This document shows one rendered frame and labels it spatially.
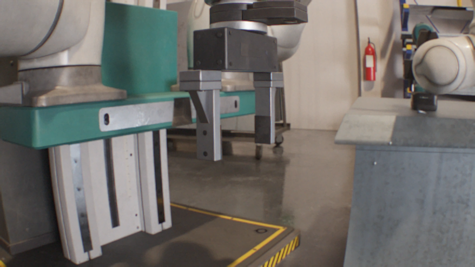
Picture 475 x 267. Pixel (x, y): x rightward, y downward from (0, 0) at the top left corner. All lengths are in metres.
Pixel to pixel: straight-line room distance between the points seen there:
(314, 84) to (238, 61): 5.28
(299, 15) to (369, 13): 5.05
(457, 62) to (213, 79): 0.43
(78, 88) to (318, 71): 5.25
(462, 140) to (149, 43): 0.74
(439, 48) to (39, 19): 0.62
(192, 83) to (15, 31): 0.23
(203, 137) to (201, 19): 0.52
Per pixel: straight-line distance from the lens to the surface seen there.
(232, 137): 3.55
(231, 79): 0.90
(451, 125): 0.80
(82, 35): 0.57
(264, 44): 0.50
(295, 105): 5.79
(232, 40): 0.44
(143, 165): 0.97
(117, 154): 0.95
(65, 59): 0.57
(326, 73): 5.67
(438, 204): 0.89
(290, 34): 1.05
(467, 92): 4.65
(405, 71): 0.90
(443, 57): 0.66
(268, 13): 0.44
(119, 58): 0.83
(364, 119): 0.78
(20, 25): 0.47
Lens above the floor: 0.72
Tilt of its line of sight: 7 degrees down
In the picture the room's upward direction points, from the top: 1 degrees counter-clockwise
